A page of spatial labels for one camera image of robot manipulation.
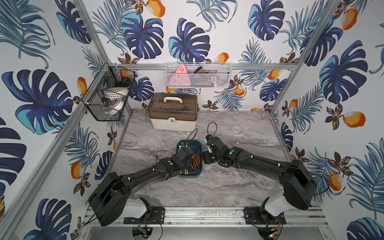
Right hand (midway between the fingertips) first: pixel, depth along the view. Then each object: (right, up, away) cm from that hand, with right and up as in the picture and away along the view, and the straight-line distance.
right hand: (205, 154), depth 86 cm
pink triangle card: (-14, +46, +4) cm, 48 cm away
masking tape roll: (+26, +17, +26) cm, 40 cm away
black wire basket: (-58, +47, +6) cm, 75 cm away
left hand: (-11, -1, -1) cm, 11 cm away
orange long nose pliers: (-6, -6, +4) cm, 9 cm away
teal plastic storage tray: (-6, +3, +12) cm, 14 cm away
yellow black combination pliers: (-11, -11, +1) cm, 15 cm away
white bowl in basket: (-49, +32, -5) cm, 59 cm away
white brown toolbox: (-19, +26, +6) cm, 33 cm away
